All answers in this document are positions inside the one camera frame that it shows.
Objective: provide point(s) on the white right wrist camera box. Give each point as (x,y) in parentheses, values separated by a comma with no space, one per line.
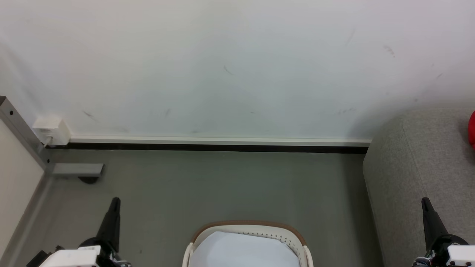
(462,256)

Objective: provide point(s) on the white and black baseboard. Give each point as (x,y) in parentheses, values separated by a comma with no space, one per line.
(222,142)

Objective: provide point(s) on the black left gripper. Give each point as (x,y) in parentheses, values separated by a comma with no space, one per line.
(105,256)

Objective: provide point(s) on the beige partition panel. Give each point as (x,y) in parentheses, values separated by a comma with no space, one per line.
(15,178)

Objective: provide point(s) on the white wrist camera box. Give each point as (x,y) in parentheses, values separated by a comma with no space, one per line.
(462,256)
(70,257)

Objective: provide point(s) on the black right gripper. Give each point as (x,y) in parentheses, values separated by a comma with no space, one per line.
(438,250)

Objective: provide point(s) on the grey fabric sofa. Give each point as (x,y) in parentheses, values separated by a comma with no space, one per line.
(408,167)

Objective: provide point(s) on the red garment with white stripes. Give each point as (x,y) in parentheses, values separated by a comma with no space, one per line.
(472,129)

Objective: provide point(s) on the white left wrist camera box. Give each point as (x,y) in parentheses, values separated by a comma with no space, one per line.
(70,257)

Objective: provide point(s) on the white wall outlet box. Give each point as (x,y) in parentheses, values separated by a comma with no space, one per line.
(52,129)

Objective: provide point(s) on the white laundry basket brown rim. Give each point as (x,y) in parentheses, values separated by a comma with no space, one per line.
(259,231)

